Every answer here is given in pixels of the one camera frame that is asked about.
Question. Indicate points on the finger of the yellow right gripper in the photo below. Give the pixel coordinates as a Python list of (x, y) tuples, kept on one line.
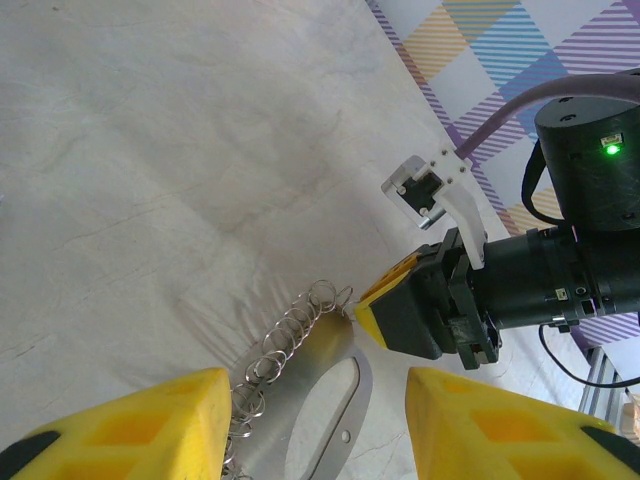
[(407, 320), (397, 275)]

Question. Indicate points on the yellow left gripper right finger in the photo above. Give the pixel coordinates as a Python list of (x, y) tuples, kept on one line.
[(500, 440)]

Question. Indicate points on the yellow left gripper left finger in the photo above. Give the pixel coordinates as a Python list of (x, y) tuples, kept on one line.
[(125, 440)]

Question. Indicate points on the silver metal key holder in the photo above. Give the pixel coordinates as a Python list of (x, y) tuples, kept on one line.
[(320, 360)]

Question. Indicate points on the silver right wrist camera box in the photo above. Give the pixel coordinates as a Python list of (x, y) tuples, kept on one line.
[(405, 175)]

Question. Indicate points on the aluminium frame rail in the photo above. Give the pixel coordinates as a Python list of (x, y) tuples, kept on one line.
[(605, 385)]

